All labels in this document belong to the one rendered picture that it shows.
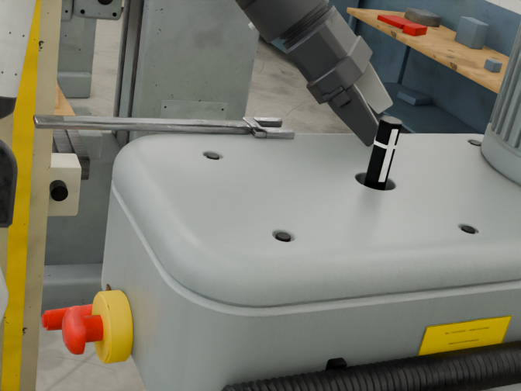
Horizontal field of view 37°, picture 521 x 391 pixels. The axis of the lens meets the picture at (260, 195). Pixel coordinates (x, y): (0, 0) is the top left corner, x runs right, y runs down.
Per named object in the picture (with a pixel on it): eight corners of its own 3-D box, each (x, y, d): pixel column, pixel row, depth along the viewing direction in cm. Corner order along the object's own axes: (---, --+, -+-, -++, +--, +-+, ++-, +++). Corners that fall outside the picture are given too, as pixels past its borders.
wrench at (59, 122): (36, 134, 67) (37, 125, 67) (31, 116, 70) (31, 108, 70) (293, 140, 77) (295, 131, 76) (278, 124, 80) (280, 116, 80)
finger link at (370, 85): (397, 102, 87) (364, 57, 86) (374, 117, 88) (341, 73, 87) (398, 97, 88) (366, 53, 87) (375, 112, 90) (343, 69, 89)
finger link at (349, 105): (364, 147, 80) (326, 99, 78) (389, 131, 78) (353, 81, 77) (361, 153, 78) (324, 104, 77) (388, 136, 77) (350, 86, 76)
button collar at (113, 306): (105, 378, 65) (112, 318, 62) (88, 335, 69) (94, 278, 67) (129, 375, 65) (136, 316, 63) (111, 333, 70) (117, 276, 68)
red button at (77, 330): (67, 366, 64) (70, 325, 62) (57, 337, 67) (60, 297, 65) (107, 361, 65) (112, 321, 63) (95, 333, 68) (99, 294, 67)
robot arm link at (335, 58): (319, 87, 90) (254, 2, 88) (388, 38, 86) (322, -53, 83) (298, 122, 79) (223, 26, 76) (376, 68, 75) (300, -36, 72)
